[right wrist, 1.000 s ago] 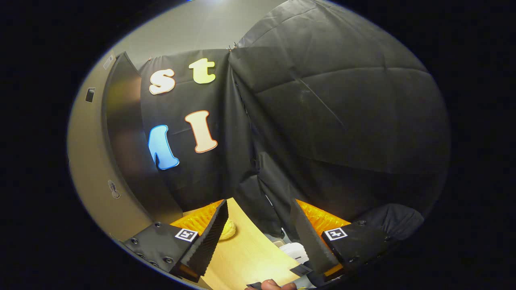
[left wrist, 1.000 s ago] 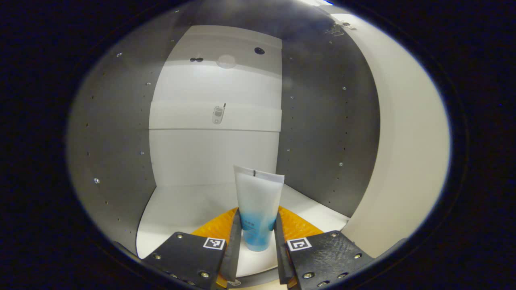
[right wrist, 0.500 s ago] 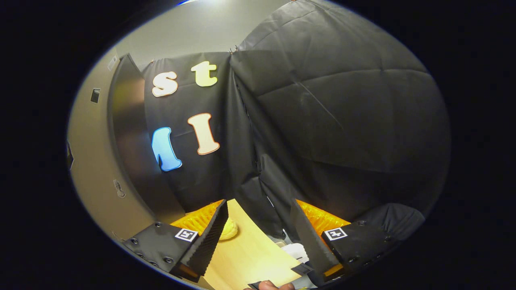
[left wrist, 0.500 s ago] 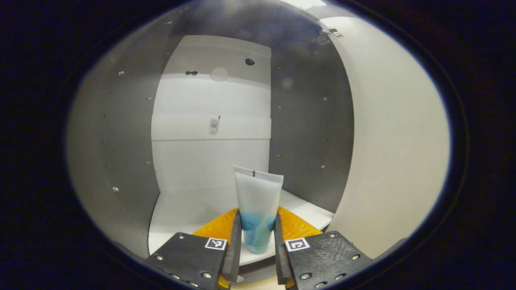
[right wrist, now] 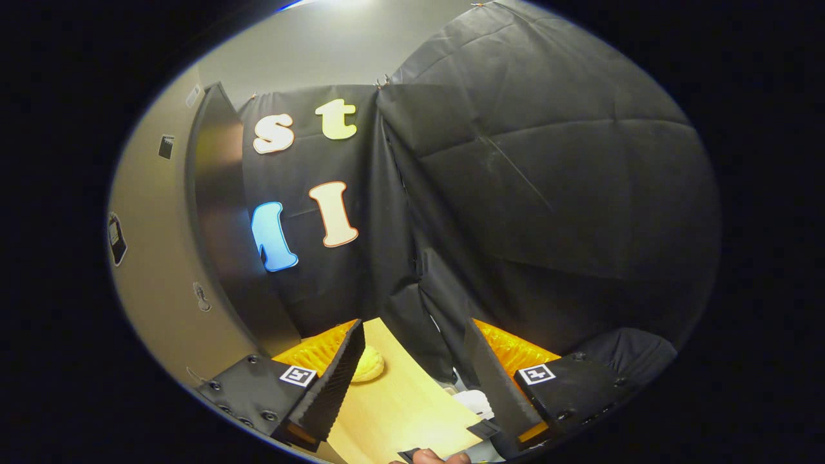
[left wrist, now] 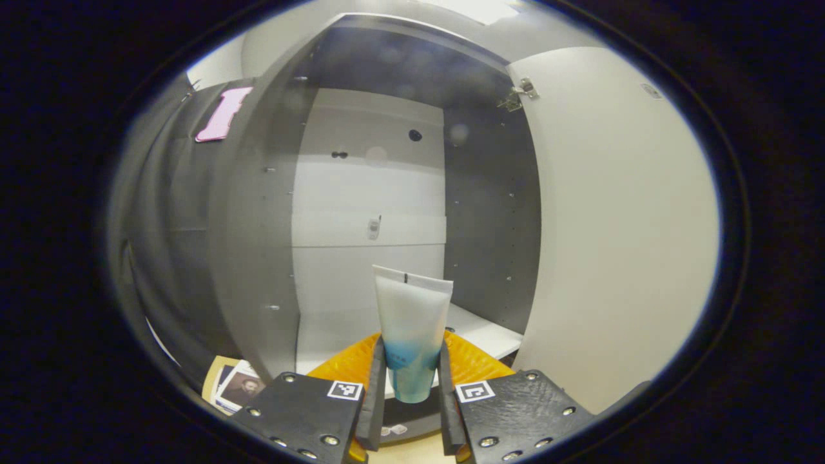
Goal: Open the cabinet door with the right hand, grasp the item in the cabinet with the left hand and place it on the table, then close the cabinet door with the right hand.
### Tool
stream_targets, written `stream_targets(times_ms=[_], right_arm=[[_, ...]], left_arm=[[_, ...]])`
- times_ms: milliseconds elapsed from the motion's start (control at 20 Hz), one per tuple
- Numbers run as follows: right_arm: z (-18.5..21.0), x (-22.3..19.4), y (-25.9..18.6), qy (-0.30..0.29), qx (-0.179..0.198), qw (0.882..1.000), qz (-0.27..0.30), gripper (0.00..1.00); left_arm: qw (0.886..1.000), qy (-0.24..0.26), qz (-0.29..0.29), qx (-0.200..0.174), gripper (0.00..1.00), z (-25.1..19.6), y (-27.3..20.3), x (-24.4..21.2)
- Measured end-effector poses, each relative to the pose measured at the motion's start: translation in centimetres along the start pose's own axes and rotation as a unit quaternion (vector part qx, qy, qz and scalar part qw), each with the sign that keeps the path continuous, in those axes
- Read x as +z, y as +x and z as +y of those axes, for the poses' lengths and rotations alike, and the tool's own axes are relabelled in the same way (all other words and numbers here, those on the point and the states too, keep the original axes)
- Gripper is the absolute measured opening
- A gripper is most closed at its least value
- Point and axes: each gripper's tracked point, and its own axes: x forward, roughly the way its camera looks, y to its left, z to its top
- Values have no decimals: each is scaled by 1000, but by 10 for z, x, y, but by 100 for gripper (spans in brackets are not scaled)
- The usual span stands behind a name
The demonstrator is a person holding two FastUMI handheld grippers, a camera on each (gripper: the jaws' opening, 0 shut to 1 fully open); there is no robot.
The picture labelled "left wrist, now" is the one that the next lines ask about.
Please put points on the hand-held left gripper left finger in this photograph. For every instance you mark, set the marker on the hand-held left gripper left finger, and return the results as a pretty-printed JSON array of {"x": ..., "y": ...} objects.
[{"x": 374, "y": 412}]

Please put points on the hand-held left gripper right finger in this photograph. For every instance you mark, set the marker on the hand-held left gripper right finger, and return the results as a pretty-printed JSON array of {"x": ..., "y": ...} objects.
[{"x": 449, "y": 412}]

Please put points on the white blue tube bottle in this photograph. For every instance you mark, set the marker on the white blue tube bottle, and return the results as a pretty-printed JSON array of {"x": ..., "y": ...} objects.
[{"x": 412, "y": 322}]

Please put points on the printed square coaster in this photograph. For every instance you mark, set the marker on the printed square coaster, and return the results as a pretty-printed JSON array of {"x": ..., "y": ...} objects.
[{"x": 242, "y": 386}]

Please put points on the dark grey cabinet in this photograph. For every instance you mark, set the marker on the dark grey cabinet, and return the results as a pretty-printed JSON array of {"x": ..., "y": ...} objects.
[{"x": 258, "y": 225}]

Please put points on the beige cabinet door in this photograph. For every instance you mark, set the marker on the beige cabinet door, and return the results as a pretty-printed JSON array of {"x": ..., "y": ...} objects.
[{"x": 612, "y": 225}]

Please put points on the metal door hinge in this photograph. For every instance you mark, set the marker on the metal door hinge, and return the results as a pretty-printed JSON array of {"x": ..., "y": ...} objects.
[{"x": 519, "y": 95}]

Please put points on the black backdrop cloth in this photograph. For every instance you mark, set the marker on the black backdrop cloth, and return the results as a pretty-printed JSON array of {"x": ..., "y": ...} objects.
[{"x": 167, "y": 225}]

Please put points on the ceiling light panel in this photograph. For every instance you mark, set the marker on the ceiling light panel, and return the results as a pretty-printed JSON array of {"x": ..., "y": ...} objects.
[{"x": 477, "y": 8}]

